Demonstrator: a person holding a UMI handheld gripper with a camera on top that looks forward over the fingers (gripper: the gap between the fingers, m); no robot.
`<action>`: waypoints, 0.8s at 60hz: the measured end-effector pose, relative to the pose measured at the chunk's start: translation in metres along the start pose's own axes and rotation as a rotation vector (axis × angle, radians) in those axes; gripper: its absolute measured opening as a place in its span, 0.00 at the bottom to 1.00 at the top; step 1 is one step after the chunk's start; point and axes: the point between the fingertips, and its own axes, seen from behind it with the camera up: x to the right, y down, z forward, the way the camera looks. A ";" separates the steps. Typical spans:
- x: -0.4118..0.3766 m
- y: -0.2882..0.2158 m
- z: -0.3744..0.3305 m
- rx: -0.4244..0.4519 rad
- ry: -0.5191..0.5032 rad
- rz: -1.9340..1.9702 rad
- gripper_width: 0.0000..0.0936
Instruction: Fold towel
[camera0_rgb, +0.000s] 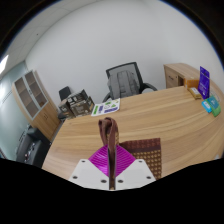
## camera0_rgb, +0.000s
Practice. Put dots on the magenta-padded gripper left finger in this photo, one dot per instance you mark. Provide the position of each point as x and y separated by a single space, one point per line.
86 171

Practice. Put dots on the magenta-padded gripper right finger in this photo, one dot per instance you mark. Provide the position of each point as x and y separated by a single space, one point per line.
136 173

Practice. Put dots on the brown patterned towel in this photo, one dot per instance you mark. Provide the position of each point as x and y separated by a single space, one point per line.
146 153

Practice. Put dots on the black leather armchair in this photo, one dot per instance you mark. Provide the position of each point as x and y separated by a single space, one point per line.
31 146

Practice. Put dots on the small dark printed cardboard box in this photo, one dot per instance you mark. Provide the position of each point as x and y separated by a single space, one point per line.
65 109

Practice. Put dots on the white leaflet with green print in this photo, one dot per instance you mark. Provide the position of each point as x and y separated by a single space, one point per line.
106 107

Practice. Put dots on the large dark printed cardboard box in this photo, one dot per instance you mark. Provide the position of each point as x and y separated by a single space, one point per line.
81 104

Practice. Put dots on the wooden cabinet with glass doors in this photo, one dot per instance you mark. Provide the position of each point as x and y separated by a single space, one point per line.
40 110

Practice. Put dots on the grey backpack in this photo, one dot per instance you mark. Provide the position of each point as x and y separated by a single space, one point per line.
122 84

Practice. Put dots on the small blue box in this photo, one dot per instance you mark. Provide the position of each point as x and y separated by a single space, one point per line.
206 106

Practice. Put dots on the small yellow box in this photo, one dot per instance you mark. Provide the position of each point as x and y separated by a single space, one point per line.
195 93

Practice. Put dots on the small green box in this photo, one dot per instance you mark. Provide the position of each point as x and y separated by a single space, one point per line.
214 105

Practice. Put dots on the black mesh office chair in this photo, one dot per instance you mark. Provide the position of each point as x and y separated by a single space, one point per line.
135 68

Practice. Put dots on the orange box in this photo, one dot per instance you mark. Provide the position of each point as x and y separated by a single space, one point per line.
191 83

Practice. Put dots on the low wooden side cabinet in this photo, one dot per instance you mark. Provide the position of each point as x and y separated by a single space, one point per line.
175 75

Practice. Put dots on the purple upright box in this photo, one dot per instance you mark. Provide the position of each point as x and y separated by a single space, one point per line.
203 82

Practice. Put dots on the ceiling light panel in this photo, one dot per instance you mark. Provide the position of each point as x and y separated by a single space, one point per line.
3 64

